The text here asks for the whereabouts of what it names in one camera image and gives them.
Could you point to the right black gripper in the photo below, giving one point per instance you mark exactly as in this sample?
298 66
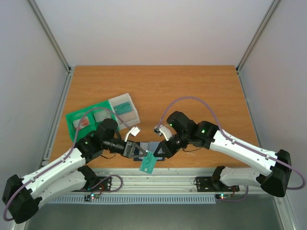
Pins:
171 146

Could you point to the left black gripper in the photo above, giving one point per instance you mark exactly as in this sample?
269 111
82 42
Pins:
128 150

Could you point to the dark blue card holder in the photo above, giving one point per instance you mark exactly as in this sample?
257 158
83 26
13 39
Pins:
150 146

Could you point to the white pink patterned card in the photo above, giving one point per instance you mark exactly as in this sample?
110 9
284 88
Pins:
101 115

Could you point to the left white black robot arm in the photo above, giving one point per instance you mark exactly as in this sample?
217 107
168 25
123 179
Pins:
24 196

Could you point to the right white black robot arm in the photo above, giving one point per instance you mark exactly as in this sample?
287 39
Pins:
266 169

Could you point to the teal card in white tray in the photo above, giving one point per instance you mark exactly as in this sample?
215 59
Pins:
123 108

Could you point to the red white card in tray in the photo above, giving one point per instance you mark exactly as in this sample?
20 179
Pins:
81 123

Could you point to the white plastic tray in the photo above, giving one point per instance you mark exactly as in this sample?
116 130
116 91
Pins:
131 118

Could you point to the right small circuit board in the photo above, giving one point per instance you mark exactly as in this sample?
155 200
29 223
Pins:
223 196

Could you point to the small circuit board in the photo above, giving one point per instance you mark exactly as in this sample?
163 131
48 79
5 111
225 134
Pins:
223 196
91 197

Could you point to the left small circuit board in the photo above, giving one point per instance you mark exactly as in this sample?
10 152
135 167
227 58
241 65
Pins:
91 197

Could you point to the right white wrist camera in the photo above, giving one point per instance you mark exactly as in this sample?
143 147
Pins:
161 130

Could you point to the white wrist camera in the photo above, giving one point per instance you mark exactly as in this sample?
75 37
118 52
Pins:
161 130
134 131

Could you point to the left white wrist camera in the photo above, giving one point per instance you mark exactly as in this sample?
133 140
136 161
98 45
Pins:
134 131

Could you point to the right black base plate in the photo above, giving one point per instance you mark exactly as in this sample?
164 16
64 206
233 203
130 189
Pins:
206 184

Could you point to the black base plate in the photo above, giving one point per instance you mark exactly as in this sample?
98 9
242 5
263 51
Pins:
101 183
206 184

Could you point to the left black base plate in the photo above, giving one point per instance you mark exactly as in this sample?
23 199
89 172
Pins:
101 183

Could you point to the grey slotted cable duct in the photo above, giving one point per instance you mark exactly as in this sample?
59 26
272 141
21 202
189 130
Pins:
110 199

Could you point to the aluminium front rail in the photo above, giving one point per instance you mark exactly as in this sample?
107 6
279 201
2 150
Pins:
148 180

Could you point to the left aluminium frame post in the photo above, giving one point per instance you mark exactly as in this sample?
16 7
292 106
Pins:
37 12

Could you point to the aluminium frame post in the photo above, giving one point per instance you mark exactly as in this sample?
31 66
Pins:
37 12
258 33

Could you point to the right aluminium frame post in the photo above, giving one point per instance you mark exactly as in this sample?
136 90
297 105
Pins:
258 33

